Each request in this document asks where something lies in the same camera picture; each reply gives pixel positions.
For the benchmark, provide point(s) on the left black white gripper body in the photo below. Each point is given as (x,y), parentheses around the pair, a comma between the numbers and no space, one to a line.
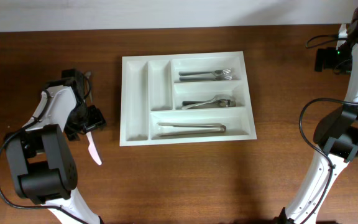
(87,118)

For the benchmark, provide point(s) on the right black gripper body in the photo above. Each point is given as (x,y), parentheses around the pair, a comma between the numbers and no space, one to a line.
(339,58)

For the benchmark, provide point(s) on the pink handled utensil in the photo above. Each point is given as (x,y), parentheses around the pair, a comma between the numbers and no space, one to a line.
(93,150)

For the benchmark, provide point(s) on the small metal teaspoon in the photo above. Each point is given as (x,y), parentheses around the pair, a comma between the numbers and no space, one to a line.
(88,74)

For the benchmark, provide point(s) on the dark metal knife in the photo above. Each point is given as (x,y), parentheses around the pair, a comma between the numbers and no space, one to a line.
(204,131)
(190,125)

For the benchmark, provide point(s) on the metal fork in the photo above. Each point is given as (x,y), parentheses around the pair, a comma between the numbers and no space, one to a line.
(199,79)
(216,73)

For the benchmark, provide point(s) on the large metal spoon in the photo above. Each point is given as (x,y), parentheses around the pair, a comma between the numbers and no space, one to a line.
(220,97)
(219,103)

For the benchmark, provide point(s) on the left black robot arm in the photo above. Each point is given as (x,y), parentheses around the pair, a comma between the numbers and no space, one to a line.
(42,167)

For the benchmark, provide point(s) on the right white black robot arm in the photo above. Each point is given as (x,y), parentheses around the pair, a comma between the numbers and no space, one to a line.
(335,139)

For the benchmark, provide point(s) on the white plastic cutlery tray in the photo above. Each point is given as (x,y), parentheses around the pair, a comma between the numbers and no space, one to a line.
(152,94)

